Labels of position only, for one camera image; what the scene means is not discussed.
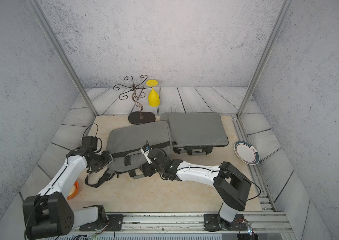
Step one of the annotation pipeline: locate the copper wire stand dark base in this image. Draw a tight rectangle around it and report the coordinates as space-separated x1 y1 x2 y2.
113 75 156 125

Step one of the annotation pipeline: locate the grey zippered laptop bag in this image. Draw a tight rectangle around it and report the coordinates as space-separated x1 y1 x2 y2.
85 120 173 189

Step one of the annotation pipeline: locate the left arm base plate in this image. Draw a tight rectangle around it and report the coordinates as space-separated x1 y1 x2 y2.
79 214 124 232

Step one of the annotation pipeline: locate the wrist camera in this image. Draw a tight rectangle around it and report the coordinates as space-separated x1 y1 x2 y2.
81 136 98 152
141 144 152 165

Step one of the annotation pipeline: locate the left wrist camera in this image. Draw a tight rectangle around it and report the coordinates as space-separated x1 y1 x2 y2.
81 136 98 152

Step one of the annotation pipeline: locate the yellow plastic wine glass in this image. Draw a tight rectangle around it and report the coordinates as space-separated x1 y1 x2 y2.
146 80 161 108

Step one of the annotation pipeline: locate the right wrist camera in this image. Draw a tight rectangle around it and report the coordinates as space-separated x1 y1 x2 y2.
141 144 152 165

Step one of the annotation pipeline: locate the orange round object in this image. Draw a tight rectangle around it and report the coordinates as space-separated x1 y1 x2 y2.
67 181 79 200

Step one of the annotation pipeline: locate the aluminium front rail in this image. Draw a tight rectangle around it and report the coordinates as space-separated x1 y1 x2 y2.
61 212 295 240

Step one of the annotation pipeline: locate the white plate green rim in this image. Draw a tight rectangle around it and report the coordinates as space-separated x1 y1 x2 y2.
234 141 260 166

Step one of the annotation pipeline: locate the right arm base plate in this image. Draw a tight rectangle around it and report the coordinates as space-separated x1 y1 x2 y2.
203 214 247 232

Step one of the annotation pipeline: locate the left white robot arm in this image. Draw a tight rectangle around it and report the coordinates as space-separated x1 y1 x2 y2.
23 148 114 240

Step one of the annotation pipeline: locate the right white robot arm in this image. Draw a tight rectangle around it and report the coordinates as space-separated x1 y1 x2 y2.
141 145 252 223

